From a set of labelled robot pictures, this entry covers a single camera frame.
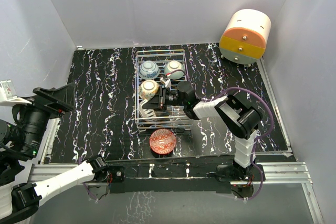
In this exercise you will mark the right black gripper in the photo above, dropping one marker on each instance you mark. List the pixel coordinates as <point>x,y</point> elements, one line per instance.
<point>154,103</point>

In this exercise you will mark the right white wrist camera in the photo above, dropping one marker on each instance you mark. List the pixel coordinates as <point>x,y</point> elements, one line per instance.
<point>166,82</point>

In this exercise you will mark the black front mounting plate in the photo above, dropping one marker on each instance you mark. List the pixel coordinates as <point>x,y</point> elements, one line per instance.
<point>177,174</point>

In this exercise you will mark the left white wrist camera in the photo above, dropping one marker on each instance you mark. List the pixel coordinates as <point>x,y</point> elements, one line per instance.
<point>9,96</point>

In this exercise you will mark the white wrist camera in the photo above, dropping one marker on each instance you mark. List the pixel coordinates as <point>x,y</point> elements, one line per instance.
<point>166,82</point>
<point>9,96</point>

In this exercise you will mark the white bowl brown rim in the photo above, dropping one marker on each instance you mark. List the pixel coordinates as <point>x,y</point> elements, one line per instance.
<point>147,114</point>

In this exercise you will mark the silver wire dish rack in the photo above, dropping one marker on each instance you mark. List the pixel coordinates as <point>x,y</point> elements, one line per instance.
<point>173,117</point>

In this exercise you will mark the blue white patterned bowl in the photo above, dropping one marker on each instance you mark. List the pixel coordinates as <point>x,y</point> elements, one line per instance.
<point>148,70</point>

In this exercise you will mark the cream bowl leaf pattern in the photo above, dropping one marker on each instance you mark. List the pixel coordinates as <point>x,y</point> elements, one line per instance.
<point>148,89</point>

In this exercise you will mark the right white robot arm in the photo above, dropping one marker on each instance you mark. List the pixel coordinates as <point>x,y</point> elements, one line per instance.
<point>239,115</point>

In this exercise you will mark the pastel round drawer cabinet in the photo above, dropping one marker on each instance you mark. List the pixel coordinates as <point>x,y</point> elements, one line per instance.
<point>245,37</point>

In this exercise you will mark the red patterned bowl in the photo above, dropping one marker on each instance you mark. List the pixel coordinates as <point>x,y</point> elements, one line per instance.
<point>162,141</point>

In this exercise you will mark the pale green bowl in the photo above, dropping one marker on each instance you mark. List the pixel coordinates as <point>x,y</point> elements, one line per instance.
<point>174,69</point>

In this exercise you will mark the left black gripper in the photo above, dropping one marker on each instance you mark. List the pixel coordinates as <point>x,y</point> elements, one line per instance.
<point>61,99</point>

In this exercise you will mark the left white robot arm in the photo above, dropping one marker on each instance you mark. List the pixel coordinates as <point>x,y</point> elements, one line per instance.
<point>19,202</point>

